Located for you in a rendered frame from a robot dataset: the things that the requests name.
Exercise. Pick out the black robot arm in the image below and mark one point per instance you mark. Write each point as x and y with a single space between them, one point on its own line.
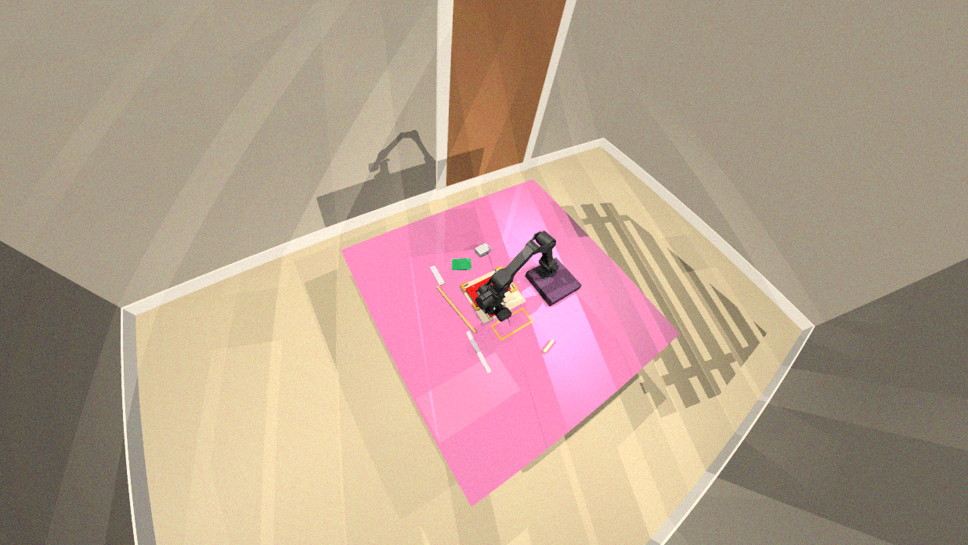
503 278

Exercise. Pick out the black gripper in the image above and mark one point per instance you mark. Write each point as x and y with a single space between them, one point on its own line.
500 311

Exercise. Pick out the tan flat bar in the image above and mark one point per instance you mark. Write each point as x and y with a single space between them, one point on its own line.
456 310

